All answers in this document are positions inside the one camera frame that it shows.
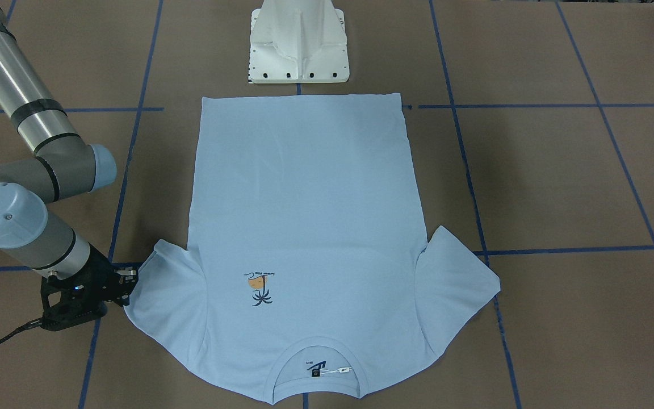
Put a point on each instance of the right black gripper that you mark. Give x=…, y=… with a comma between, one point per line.
x=101, y=273

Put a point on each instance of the light blue t-shirt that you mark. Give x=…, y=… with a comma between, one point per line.
x=307, y=249

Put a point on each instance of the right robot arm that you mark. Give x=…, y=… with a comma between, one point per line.
x=61, y=165

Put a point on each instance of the white garment hang tag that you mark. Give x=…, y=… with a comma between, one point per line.
x=341, y=370

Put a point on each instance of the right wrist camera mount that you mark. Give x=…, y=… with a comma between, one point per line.
x=60, y=313

